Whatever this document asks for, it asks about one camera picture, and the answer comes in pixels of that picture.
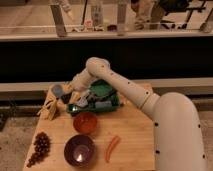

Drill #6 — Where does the light blue sponge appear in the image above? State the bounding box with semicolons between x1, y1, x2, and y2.
95;101;112;109

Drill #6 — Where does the green plastic tray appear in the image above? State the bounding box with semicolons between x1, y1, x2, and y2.
67;80;120;116

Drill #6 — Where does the purple bowl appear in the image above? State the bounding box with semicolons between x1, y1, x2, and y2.
64;134;95;167

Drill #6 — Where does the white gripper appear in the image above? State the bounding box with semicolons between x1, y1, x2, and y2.
63;82;80;104

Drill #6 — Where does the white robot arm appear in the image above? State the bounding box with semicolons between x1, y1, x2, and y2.
65;57;208;171

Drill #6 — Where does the grey blue cup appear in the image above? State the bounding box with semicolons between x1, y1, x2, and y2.
51;84;64;98

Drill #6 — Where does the orange carrot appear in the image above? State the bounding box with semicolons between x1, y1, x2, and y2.
105;136;120;162

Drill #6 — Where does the black eraser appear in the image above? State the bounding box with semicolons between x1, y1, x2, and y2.
61;94;71;104

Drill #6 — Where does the orange bowl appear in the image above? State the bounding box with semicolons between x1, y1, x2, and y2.
73;112;97;134

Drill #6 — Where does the crumpled white cloth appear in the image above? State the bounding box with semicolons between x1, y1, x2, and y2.
76;96;88;108

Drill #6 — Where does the wooden board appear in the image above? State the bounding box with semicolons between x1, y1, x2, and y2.
21;94;155;171

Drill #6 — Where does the bunch of dark grapes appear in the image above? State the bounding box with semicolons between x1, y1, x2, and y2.
27;132;50;168

